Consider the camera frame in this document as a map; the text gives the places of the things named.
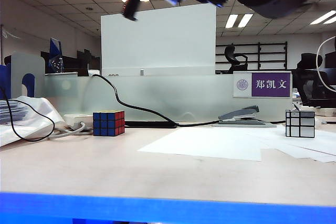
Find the frosted glass desk divider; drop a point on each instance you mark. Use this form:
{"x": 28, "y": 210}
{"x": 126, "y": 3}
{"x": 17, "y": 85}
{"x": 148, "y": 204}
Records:
{"x": 152, "y": 93}

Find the white paper sheet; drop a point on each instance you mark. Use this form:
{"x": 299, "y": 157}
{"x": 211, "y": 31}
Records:
{"x": 210, "y": 144}
{"x": 302, "y": 146}

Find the grey stapler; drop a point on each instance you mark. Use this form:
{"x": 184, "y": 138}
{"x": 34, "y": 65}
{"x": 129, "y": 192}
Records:
{"x": 240, "y": 115}

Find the black shelf rack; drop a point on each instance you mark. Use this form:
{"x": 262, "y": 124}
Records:
{"x": 270, "y": 53}

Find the white power adapter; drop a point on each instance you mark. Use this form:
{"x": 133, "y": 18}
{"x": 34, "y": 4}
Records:
{"x": 94, "y": 72}

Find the blue triangular trophy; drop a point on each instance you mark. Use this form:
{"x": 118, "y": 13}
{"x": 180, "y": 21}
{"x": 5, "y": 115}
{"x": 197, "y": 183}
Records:
{"x": 55, "y": 56}

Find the stack of printed papers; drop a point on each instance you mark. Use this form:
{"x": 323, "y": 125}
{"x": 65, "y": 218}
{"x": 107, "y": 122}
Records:
{"x": 10, "y": 112}

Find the white plastic bag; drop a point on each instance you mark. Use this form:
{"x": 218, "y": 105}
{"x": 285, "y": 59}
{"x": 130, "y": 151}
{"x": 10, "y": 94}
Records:
{"x": 39, "y": 113}

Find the white partition board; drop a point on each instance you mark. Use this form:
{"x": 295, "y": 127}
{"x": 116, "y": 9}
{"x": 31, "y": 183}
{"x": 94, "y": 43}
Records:
{"x": 157, "y": 43}

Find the white power strip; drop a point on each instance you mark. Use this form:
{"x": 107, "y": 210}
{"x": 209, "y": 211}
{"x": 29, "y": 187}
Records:
{"x": 74, "y": 119}

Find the purple and white name plate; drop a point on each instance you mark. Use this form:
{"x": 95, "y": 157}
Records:
{"x": 270, "y": 84}

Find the silver mirror cube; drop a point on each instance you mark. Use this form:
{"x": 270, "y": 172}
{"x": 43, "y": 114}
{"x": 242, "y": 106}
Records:
{"x": 299, "y": 124}

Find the grey metal bookend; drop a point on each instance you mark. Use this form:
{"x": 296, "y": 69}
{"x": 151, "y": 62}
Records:
{"x": 25, "y": 66}

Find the colourful Rubik's cube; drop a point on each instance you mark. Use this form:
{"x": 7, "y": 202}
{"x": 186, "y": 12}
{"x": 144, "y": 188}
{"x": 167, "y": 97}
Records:
{"x": 106, "y": 124}

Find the black mesh office chair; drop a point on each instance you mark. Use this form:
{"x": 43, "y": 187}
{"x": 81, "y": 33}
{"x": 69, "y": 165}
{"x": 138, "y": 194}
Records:
{"x": 309, "y": 82}

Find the blue file holder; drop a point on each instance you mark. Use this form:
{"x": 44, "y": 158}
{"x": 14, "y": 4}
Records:
{"x": 4, "y": 82}

